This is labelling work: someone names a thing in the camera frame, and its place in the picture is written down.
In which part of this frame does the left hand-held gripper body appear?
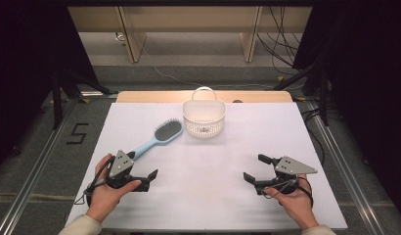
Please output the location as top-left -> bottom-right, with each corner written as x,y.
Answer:
105,149 -> 151,193

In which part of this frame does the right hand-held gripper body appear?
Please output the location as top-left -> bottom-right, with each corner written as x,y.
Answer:
253,156 -> 319,196

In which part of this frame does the light blue hairbrush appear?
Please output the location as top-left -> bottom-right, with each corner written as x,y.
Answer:
131,118 -> 185,162

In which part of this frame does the white plastic basket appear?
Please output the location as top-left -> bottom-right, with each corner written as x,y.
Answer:
181,85 -> 228,139

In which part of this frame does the person's left hand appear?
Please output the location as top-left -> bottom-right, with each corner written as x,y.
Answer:
85,153 -> 143,225

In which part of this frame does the person's right hand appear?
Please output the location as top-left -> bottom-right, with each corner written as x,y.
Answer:
262,177 -> 321,231

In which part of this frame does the white table cover sheet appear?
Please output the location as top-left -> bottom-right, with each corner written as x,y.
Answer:
65,102 -> 349,231

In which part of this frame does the black tripod stand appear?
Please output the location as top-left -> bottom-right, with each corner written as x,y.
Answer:
51,67 -> 120,130
272,60 -> 331,127

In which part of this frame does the black curtain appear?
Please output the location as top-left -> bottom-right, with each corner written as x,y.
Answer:
291,0 -> 401,224
0,0 -> 99,174

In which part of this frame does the beige wooden desk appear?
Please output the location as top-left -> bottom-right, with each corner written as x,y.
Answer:
67,5 -> 313,64

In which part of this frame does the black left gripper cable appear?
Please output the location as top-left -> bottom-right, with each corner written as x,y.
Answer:
73,156 -> 115,208

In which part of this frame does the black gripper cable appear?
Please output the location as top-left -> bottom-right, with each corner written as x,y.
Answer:
269,175 -> 316,209
73,156 -> 115,208

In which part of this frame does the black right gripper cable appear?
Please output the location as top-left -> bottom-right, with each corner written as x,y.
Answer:
269,175 -> 316,209

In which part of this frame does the metal floor rail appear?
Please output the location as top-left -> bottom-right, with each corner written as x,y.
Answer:
0,97 -> 81,235
305,100 -> 386,235

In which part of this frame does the bundle of black cables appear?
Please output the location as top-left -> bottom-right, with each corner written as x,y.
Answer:
255,6 -> 308,76

